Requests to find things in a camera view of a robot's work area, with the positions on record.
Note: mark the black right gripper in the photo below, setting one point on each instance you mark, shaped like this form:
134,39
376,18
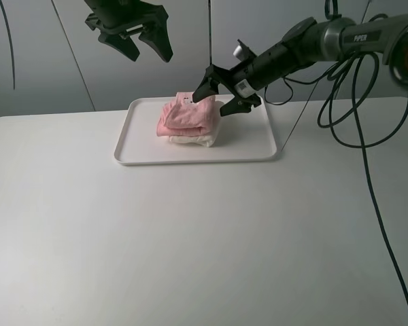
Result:
244,95

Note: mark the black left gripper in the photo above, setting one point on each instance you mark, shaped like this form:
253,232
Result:
115,17

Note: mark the pink towel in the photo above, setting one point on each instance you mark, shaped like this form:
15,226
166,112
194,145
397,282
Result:
183,117

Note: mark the cream white towel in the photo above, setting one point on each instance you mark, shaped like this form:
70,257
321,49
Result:
206,140

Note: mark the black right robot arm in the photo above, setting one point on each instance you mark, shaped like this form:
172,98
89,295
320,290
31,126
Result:
303,45

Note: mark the white rectangular plastic tray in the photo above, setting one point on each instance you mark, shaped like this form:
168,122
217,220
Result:
244,137

